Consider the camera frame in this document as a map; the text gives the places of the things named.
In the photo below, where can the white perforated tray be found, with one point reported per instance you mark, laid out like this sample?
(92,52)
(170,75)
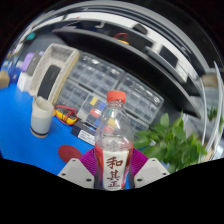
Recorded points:
(65,63)

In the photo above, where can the dark grey box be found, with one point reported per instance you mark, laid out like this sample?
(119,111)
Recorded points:
(35,63)

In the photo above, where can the grey and white mug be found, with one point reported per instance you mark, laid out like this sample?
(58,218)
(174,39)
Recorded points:
(40,118)

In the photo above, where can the clear red-capped tea bottle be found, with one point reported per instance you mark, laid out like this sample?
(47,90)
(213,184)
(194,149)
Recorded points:
(113,146)

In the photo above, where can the purple bag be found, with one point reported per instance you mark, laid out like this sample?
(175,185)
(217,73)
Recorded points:
(26,61)

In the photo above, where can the green potted plant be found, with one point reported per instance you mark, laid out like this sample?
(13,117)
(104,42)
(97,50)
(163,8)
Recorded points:
(170,146)

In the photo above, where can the yellow multimeter with red leads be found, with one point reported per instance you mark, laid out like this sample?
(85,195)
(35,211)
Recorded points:
(65,116)

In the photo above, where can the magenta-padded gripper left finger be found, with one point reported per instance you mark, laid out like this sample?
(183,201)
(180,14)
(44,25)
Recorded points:
(75,170)

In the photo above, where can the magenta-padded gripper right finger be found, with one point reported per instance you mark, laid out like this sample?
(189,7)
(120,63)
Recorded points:
(151,170)

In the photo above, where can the white shelf unit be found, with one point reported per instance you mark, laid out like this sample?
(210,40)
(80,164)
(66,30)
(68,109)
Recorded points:
(213,100)

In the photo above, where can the teal lamp head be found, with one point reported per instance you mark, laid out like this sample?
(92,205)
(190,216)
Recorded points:
(30,36)

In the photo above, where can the flat round red coaster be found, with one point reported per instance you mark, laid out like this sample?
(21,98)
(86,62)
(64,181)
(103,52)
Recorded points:
(68,153)

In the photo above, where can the black speaker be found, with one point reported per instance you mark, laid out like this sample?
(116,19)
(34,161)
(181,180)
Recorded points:
(49,81)

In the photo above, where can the blue box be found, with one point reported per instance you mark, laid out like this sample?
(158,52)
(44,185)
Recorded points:
(14,73)

